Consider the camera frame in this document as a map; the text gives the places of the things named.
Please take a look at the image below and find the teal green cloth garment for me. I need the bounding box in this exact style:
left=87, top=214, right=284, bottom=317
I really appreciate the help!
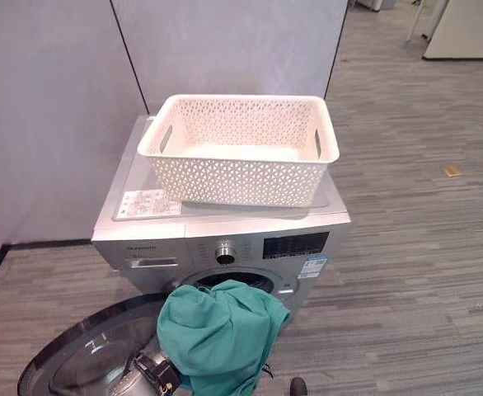
left=156, top=279, right=293, bottom=396

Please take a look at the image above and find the white perforated plastic laundry basket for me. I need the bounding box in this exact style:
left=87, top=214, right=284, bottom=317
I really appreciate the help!
left=137, top=93, right=340, bottom=209

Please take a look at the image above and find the black washer display panel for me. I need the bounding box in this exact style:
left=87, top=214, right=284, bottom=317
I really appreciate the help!
left=263, top=231, right=331, bottom=261

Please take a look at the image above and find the round dark glass washer door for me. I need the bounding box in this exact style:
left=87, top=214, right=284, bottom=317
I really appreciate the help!
left=16, top=293, right=193, bottom=396

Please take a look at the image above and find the blue energy label sticker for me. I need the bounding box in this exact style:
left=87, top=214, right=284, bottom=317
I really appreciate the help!
left=302, top=256, right=328, bottom=279

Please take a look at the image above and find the chrome control knob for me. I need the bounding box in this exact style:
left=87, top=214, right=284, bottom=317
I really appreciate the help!
left=214, top=238, right=237, bottom=266

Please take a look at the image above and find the silver detergent drawer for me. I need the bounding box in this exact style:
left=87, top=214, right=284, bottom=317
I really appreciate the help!
left=124, top=243, right=185, bottom=270

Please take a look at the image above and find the silver front-load washing machine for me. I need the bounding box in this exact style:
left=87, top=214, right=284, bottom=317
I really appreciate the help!
left=91, top=115, right=353, bottom=323

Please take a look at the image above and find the white instruction sticker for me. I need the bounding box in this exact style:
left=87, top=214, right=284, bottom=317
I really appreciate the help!
left=116, top=189, right=183, bottom=220

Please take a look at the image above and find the white table leg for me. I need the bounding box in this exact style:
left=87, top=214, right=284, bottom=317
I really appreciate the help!
left=405, top=0, right=429, bottom=43

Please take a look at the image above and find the white cabinet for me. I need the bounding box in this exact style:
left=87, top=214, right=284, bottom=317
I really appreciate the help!
left=421, top=0, right=483, bottom=62

